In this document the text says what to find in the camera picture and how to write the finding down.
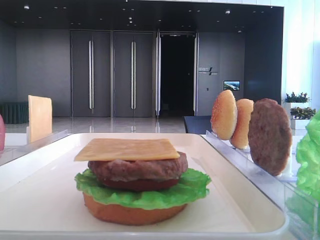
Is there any sesame top bun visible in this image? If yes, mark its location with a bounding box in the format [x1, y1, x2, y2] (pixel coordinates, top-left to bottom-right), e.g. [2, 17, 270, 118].
[210, 90, 238, 140]

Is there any sesame bun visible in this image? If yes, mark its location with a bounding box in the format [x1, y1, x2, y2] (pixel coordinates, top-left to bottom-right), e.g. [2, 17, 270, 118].
[229, 98, 254, 149]
[210, 90, 238, 140]

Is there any orange cheese slice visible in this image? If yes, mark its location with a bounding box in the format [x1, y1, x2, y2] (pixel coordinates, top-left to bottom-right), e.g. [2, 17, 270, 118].
[74, 138, 180, 162]
[28, 95, 53, 143]

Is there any brown meat patty on burger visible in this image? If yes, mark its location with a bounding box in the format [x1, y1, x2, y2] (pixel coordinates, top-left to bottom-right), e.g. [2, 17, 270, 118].
[88, 152, 188, 182]

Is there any red tomato slice on burger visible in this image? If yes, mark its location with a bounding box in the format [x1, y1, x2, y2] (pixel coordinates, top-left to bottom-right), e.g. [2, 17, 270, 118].
[100, 179, 180, 192]

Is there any green lettuce leaf on burger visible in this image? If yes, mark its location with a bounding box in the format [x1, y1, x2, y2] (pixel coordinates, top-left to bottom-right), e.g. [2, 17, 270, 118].
[74, 168, 211, 210]

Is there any standing brown meat patty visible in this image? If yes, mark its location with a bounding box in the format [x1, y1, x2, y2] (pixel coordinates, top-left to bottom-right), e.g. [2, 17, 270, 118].
[248, 98, 292, 176]

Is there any standing orange cheese slice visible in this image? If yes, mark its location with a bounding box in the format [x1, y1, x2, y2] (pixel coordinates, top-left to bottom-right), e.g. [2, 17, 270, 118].
[28, 95, 53, 143]

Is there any standing red tomato slice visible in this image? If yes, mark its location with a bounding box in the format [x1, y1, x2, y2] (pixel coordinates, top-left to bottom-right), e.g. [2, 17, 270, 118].
[0, 115, 6, 151]

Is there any green lettuce in rack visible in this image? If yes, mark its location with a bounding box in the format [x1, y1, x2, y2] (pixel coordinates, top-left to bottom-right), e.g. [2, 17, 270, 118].
[287, 113, 320, 225]

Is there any black chair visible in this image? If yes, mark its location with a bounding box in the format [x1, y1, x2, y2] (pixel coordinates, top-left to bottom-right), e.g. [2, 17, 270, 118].
[183, 115, 212, 135]

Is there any grey double door middle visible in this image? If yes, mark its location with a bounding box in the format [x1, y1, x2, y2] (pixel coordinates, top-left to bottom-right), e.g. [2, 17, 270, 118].
[114, 32, 153, 118]

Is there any grey double door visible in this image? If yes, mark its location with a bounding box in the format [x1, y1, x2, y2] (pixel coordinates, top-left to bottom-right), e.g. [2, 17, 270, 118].
[114, 32, 153, 118]
[70, 31, 111, 117]

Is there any open grey door leaf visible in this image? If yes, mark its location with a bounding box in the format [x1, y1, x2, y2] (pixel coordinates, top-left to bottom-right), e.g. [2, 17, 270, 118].
[155, 29, 161, 118]

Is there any grey double door left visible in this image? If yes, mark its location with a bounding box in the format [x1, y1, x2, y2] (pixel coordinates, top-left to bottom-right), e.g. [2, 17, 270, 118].
[70, 31, 111, 117]

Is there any bottom burger bun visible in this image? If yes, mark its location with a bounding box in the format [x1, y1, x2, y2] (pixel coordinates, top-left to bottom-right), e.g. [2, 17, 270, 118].
[83, 193, 187, 226]

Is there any lower potted plant box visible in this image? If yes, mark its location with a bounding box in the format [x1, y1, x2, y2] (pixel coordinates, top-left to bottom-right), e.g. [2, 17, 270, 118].
[290, 107, 316, 130]

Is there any potted plant box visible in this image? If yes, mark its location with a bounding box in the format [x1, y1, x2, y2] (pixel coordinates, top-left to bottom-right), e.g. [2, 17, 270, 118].
[283, 92, 311, 118]
[290, 107, 316, 130]

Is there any upper potted plant box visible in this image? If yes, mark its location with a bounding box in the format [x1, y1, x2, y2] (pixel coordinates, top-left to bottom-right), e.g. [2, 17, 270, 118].
[283, 92, 311, 118]

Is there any cream plastic serving tray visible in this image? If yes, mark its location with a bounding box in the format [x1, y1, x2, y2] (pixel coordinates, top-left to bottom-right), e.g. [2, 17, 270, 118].
[0, 133, 289, 240]

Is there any green skirted table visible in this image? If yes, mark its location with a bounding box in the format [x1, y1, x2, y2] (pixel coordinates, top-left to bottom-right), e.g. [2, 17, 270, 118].
[0, 101, 29, 124]

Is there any clear acrylic left rack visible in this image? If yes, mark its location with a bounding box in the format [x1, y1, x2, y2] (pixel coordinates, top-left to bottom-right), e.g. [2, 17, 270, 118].
[0, 129, 69, 166]

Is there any clear acrylic rack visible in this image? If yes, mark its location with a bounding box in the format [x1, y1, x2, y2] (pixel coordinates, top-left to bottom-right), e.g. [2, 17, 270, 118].
[203, 131, 320, 240]
[0, 129, 69, 166]

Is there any clear acrylic right rack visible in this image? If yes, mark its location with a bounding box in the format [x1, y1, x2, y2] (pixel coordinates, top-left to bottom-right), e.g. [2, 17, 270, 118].
[203, 131, 320, 240]

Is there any wall display screen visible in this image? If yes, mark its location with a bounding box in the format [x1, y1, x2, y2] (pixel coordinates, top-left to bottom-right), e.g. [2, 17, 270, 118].
[223, 80, 240, 91]

